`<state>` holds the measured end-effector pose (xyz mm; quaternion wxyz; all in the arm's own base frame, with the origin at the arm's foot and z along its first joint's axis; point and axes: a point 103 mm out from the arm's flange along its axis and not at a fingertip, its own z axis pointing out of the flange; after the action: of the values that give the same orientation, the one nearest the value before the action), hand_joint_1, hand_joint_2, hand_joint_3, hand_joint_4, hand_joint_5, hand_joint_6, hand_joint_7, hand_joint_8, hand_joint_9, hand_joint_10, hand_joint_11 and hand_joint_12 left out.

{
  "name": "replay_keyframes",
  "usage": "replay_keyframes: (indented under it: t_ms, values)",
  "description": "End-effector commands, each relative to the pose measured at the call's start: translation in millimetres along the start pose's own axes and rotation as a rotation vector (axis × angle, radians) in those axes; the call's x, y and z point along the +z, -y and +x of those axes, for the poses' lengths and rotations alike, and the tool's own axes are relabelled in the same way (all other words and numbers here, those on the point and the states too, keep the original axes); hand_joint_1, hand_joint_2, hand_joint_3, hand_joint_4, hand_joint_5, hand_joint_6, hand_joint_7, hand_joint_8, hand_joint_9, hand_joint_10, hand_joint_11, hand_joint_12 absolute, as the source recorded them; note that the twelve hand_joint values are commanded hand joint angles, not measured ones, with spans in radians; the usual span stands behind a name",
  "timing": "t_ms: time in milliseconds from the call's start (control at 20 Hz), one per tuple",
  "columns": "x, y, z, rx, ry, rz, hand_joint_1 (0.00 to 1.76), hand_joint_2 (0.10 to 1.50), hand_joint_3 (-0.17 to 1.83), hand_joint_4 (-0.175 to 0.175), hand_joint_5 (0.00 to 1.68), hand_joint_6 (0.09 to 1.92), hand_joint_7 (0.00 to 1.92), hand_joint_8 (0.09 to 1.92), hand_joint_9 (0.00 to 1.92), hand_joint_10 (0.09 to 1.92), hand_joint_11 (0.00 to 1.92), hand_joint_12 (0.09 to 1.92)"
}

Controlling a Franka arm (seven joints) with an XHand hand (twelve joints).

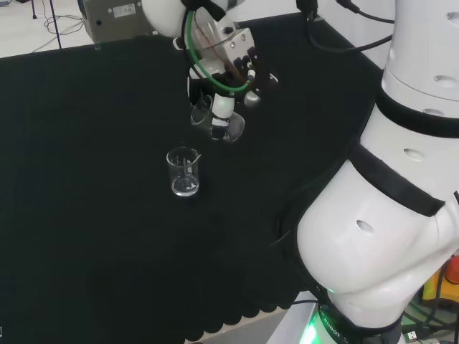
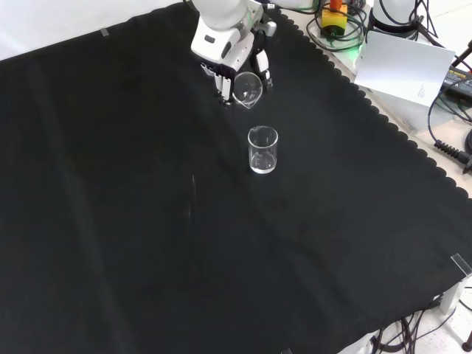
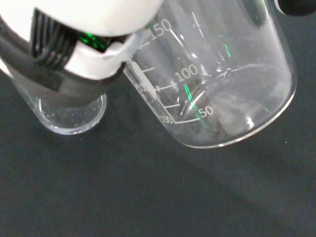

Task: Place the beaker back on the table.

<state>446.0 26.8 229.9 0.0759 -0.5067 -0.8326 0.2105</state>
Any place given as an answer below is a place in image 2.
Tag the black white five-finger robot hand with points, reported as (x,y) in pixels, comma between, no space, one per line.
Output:
(215,44)

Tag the small clear glass beaker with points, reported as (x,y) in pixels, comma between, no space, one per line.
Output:
(248,88)

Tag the clear glass beaker with spout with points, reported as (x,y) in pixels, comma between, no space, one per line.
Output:
(262,162)

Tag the grey tape strip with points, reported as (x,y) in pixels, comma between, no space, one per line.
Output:
(105,32)

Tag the yellow stop button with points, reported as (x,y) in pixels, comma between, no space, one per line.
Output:
(333,20)

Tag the black bench cloth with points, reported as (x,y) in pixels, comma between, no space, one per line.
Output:
(110,184)

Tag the pale board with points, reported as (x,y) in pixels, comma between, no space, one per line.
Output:
(402,70)

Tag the black power adapter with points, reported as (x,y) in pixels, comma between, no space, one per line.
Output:
(459,78)

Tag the clear tape strip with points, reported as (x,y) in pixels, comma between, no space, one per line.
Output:
(461,263)

